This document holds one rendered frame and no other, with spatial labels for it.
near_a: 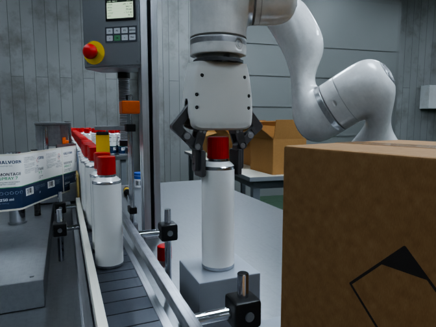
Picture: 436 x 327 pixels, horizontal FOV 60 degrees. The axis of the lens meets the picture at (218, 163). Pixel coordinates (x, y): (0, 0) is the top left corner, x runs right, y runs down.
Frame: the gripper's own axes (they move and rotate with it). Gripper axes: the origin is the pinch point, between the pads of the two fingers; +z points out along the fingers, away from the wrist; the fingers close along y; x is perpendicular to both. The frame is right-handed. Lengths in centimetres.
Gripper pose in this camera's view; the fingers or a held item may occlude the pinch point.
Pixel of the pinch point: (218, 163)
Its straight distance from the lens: 57.7
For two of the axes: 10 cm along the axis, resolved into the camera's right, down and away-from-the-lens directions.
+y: -9.2, 0.4, -3.8
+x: 3.8, 1.1, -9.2
